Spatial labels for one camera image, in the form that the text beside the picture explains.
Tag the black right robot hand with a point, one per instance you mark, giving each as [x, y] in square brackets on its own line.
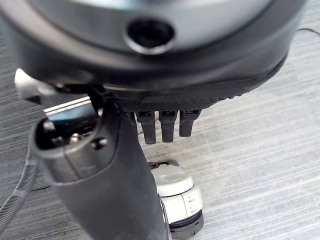
[105, 190]

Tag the silver robot leg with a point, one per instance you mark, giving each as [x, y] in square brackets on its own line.
[178, 200]

